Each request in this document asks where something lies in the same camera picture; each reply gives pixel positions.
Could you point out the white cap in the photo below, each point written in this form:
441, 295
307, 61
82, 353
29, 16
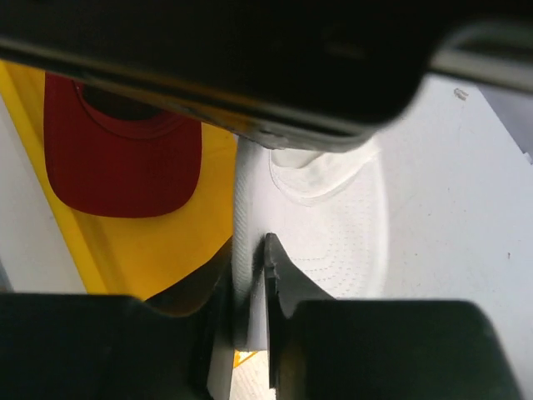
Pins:
329, 211

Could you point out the yellow plastic tray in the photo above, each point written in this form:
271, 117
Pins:
134, 256

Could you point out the red baseball cap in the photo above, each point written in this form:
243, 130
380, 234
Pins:
110, 156

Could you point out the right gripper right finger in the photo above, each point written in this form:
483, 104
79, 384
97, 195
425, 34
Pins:
320, 347

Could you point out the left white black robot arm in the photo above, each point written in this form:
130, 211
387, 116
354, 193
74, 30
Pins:
300, 74

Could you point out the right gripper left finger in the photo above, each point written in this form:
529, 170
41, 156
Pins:
175, 345

